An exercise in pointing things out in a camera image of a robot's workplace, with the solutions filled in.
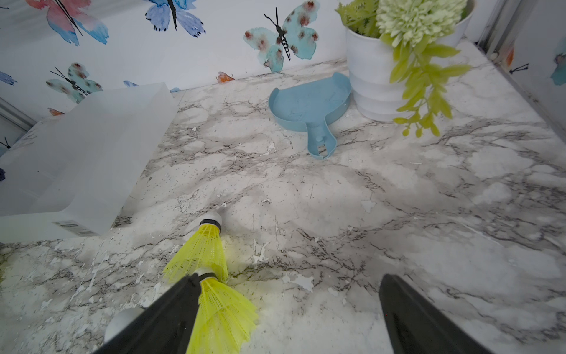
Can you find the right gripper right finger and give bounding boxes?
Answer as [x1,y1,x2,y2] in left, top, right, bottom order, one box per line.
[380,274,491,354]

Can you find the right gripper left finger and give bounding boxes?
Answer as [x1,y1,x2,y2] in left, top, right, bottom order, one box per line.
[96,274,201,354]

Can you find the yellow shuttlecock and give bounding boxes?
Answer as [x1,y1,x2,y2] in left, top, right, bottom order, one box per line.
[187,268,258,353]
[164,212,228,283]

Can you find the translucent plastic storage box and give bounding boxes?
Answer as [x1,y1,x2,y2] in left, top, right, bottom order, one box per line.
[1,83,178,243]

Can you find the light blue dustpan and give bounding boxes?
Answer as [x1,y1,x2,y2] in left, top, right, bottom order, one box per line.
[268,72,352,160]

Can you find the white potted artificial plant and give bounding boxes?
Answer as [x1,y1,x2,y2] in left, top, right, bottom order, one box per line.
[336,1,471,137]

